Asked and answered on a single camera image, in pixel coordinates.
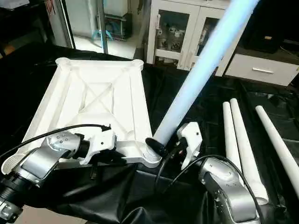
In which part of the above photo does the white plastic table top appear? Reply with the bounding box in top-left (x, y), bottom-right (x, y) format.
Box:
top-left (2, 57), bottom-right (162, 176)

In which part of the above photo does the white plastic table leg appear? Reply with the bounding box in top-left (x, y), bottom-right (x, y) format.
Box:
top-left (222, 101), bottom-right (244, 174)
top-left (229, 98), bottom-right (270, 205)
top-left (255, 105), bottom-right (299, 199)
top-left (143, 0), bottom-right (260, 168)

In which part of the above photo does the black work mat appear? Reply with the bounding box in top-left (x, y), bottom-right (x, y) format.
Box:
top-left (0, 42), bottom-right (299, 224)

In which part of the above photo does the white drawer unit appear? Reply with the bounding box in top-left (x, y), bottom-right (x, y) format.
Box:
top-left (224, 53), bottom-right (299, 87)

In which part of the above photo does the white glass door cabinet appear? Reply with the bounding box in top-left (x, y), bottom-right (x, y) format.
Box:
top-left (146, 0), bottom-right (249, 78)

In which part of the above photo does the black low shelf unit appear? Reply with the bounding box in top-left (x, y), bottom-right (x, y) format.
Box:
top-left (247, 0), bottom-right (299, 62)

